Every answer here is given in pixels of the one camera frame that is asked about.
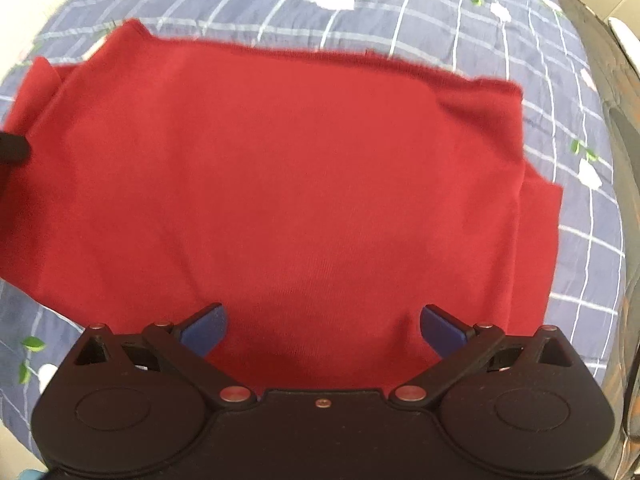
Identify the blue plaid floral blanket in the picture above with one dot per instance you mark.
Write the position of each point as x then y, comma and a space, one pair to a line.
450, 20

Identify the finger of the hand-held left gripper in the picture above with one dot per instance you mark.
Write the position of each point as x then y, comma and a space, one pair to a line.
12, 148

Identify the red shirt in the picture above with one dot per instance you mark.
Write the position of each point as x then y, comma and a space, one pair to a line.
300, 185

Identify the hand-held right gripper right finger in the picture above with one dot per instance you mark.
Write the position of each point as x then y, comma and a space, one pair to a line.
440, 329

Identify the white patterned pillow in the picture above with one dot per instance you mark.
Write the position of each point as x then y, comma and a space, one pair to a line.
629, 35

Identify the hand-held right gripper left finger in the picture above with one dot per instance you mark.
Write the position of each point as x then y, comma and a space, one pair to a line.
207, 331

